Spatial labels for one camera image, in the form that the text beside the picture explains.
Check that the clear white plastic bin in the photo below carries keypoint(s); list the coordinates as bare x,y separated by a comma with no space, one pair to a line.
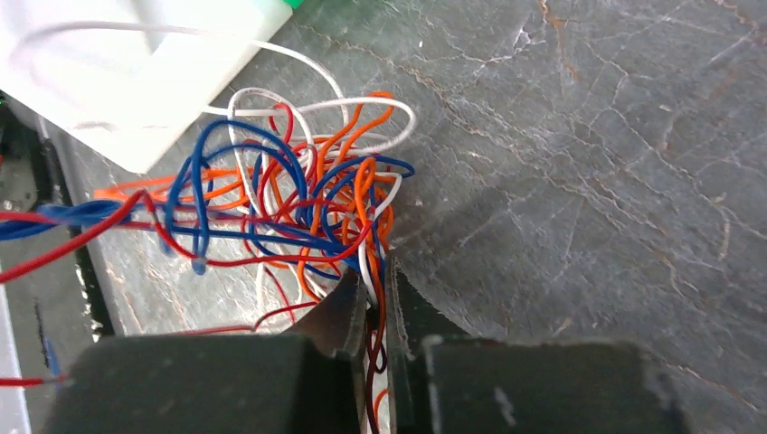
128,78

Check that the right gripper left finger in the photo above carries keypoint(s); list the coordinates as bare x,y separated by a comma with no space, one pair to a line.
336,327

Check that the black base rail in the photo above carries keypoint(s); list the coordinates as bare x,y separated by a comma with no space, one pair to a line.
58,309

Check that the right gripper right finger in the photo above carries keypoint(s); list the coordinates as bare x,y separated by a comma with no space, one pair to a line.
410,318

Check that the green plastic bin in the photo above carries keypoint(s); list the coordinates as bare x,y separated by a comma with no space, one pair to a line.
294,4

